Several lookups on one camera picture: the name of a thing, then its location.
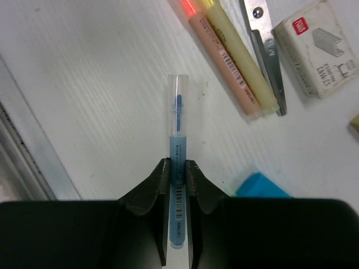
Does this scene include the blue slim highlighter pen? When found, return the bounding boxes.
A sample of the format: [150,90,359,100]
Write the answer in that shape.
[167,74,189,249]

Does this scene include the yellow slim highlighter pen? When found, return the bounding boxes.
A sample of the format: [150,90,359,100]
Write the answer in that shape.
[198,0,279,115]

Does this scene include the tan eraser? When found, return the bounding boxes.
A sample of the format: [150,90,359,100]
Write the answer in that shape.
[348,114,359,135]

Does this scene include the aluminium rail frame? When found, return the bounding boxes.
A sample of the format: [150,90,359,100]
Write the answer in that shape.
[1,60,81,200]

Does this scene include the orange slim highlighter pen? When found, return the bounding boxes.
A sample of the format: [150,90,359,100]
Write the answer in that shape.
[180,0,263,120]

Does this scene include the white staples box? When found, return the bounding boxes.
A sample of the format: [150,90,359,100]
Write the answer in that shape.
[274,1,358,99]

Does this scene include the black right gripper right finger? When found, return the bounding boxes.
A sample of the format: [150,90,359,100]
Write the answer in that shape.
[186,160,358,268]

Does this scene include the blue capped black highlighter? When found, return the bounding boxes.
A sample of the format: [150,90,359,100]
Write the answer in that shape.
[235,172,291,198]

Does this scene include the black handled scissors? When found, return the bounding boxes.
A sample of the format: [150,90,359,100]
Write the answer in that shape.
[239,0,287,117]

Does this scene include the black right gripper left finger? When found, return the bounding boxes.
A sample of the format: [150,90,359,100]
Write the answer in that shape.
[1,159,169,268]

